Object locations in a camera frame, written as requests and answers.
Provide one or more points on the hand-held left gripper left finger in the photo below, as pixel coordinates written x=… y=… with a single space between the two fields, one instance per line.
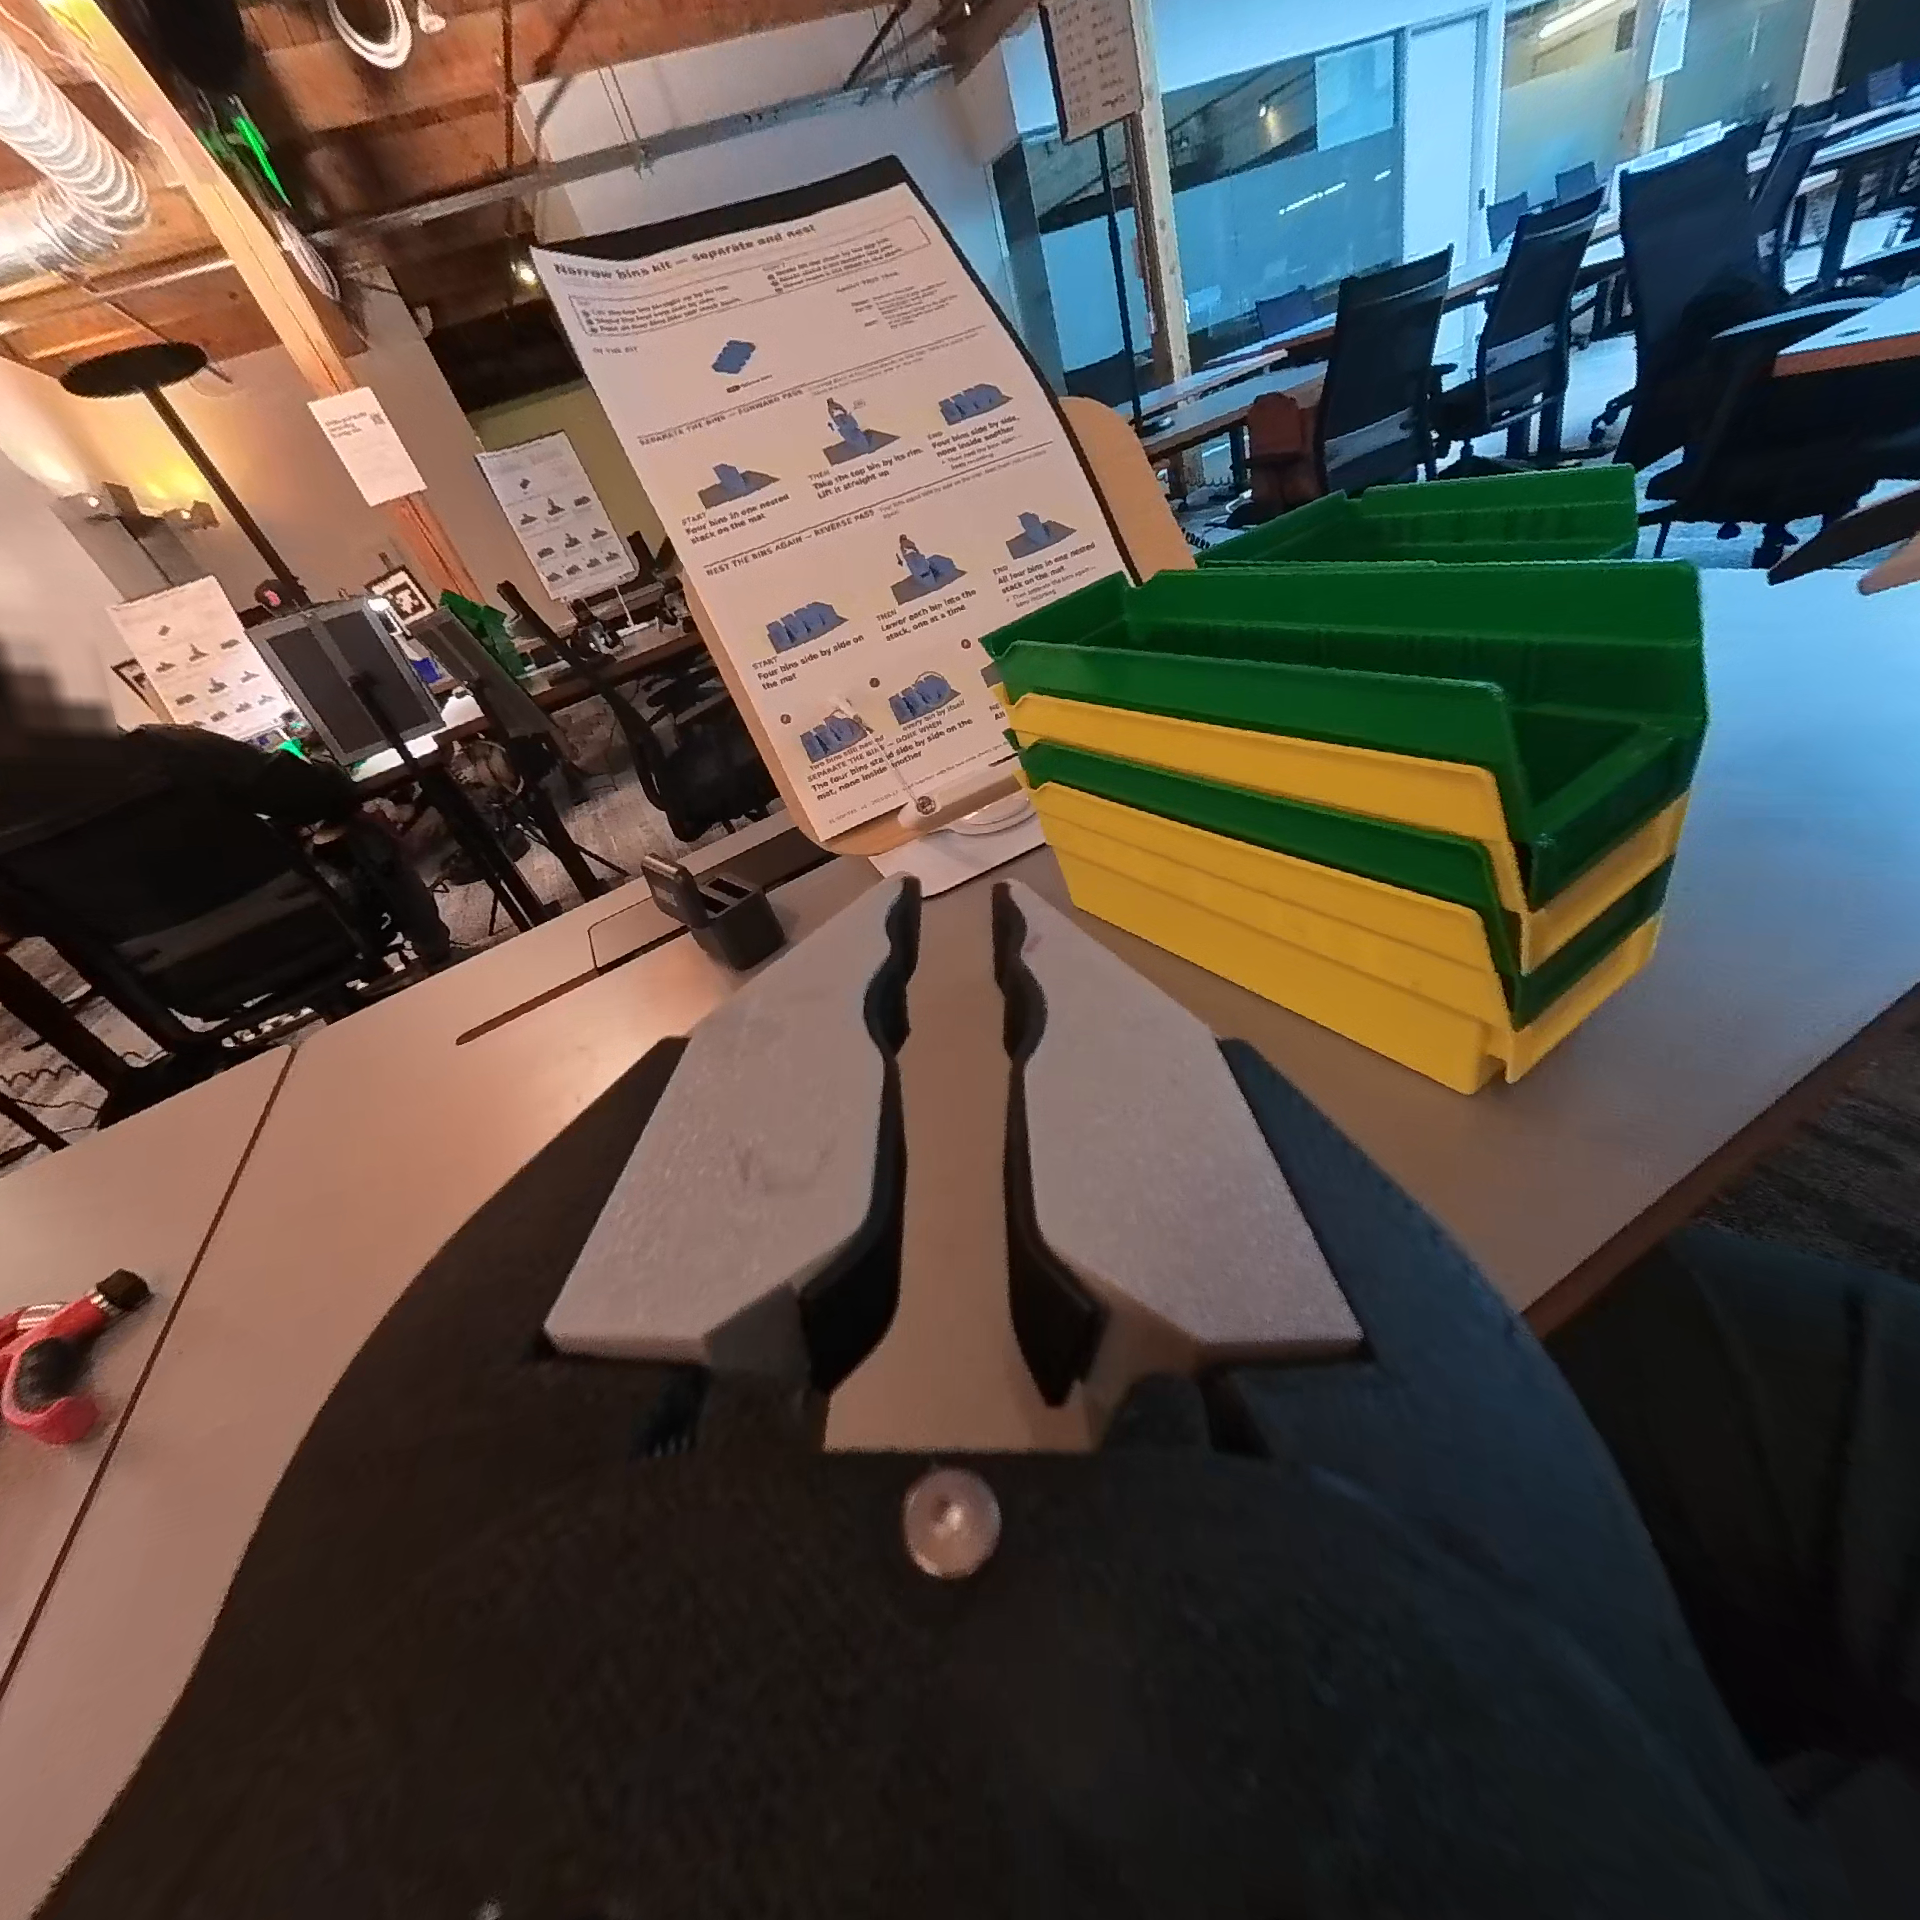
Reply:
x=719 y=1174

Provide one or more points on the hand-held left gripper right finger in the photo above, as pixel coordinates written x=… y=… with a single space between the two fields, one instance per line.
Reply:
x=1172 y=1190

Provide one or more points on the yellow plastic bin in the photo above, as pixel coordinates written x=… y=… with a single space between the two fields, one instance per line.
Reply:
x=1276 y=894
x=1276 y=958
x=1276 y=776

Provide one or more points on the green plastic bin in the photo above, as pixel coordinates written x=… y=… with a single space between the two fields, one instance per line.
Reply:
x=1276 y=835
x=1500 y=519
x=1351 y=633

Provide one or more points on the small black box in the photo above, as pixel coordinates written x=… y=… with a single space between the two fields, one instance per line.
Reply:
x=738 y=922

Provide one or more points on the white stand base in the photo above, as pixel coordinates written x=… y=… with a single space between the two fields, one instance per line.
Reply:
x=957 y=865

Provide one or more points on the black office chair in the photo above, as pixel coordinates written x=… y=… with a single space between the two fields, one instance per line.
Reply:
x=1543 y=301
x=1694 y=254
x=1382 y=357
x=703 y=766
x=183 y=913

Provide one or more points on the grey tablet screen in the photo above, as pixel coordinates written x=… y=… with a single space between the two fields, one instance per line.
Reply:
x=338 y=676

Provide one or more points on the person's leg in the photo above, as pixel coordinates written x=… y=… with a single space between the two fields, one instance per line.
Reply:
x=1801 y=1425

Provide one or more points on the small instruction poster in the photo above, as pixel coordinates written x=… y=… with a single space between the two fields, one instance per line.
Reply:
x=541 y=511
x=183 y=660

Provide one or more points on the wooden poster stand board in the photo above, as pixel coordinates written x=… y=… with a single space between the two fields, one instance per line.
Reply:
x=1126 y=496

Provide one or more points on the large instruction poster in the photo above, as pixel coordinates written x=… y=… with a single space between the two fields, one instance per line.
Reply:
x=840 y=447

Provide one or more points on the white paper note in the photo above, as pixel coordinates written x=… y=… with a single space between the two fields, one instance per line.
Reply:
x=370 y=447

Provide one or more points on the black floor lamp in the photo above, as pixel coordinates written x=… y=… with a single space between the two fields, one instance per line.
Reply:
x=137 y=368

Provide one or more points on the hanging white sign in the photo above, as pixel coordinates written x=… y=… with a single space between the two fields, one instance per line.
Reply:
x=1093 y=60

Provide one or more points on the silver ventilation duct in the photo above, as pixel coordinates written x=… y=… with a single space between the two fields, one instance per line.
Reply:
x=58 y=166

